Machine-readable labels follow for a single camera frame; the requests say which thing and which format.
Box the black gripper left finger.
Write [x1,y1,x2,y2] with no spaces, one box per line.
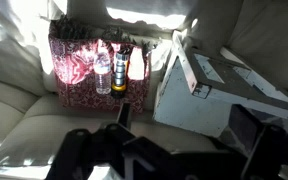
[45,103,137,180]

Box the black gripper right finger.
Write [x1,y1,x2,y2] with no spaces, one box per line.
[229,104,288,180]

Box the white wooden chair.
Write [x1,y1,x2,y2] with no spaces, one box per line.
[153,29,288,139]

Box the clear plastic water bottle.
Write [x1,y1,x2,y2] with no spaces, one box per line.
[93,51,113,95]

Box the red patterned cloth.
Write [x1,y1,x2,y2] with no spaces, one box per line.
[48,19,152,114]

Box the black and yellow flashlight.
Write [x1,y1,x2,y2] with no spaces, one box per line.
[110,51,129,99]

